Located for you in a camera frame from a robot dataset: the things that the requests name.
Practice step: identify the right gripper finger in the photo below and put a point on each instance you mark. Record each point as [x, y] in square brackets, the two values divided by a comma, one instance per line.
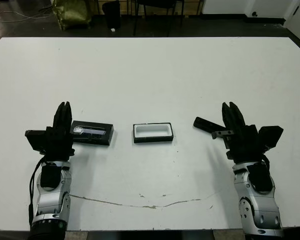
[237, 117]
[227, 117]

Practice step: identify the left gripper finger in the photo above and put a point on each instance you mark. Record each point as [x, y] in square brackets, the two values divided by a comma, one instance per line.
[68, 117]
[59, 117]

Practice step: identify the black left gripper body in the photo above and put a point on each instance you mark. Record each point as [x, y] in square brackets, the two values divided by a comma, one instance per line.
[58, 145]

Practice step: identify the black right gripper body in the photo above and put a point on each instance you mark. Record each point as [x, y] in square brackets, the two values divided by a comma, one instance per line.
[245, 145]

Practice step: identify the slim black camera bar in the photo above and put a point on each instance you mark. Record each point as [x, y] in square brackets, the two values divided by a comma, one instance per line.
[202, 123]

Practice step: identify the black printed box lid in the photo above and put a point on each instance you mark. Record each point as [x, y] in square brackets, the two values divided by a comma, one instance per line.
[92, 133]

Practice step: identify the black box white insert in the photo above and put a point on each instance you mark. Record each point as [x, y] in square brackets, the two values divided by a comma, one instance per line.
[152, 132]

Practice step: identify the olive green bag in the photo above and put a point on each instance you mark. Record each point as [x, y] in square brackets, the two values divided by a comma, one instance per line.
[72, 13]

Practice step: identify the small black round knob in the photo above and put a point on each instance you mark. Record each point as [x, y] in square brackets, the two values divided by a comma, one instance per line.
[255, 14]

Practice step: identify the black chair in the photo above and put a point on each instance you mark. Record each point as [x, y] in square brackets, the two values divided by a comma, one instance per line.
[155, 5]

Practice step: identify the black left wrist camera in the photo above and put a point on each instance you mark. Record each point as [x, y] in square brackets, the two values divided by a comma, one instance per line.
[36, 140]

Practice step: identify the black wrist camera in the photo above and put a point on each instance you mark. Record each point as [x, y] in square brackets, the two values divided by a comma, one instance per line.
[270, 137]
[36, 140]

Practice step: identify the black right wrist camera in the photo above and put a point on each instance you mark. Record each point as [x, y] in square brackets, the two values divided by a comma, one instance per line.
[270, 137]

